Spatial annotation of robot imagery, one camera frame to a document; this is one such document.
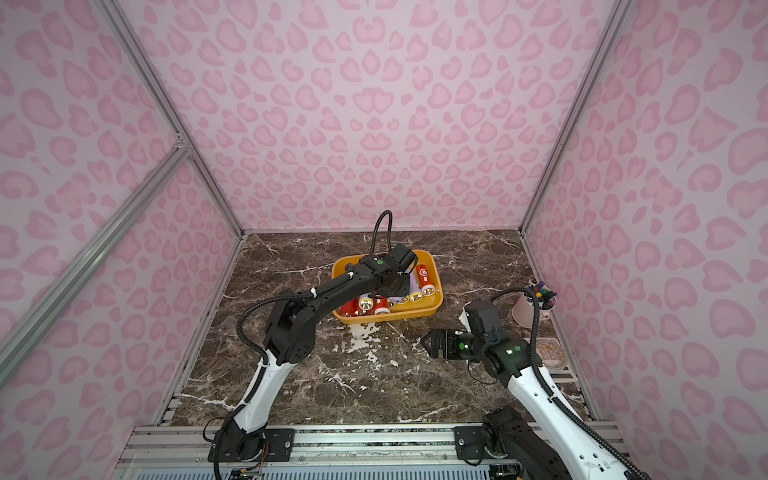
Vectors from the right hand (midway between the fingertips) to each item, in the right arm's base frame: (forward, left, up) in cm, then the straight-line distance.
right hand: (436, 341), depth 76 cm
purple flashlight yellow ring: (+15, +20, -6) cm, 26 cm away
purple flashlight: (+16, +10, -7) cm, 20 cm away
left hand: (+21, +8, -7) cm, 23 cm away
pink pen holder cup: (+13, -27, -6) cm, 30 cm away
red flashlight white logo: (+26, +2, -10) cm, 28 cm away
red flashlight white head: (+14, +15, -6) cm, 21 cm away
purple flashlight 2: (+20, +5, -9) cm, 23 cm away
